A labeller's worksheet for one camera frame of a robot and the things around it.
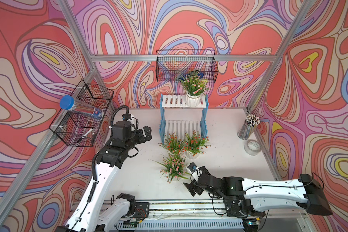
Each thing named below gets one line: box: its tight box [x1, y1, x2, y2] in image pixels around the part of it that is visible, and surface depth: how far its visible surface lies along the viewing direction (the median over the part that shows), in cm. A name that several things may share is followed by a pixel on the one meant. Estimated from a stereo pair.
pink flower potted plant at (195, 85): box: [178, 70, 212, 108], surface depth 80 cm
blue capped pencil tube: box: [59, 94, 104, 120], surface depth 67 cm
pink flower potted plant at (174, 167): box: [150, 154, 191, 184], surface depth 76 cm
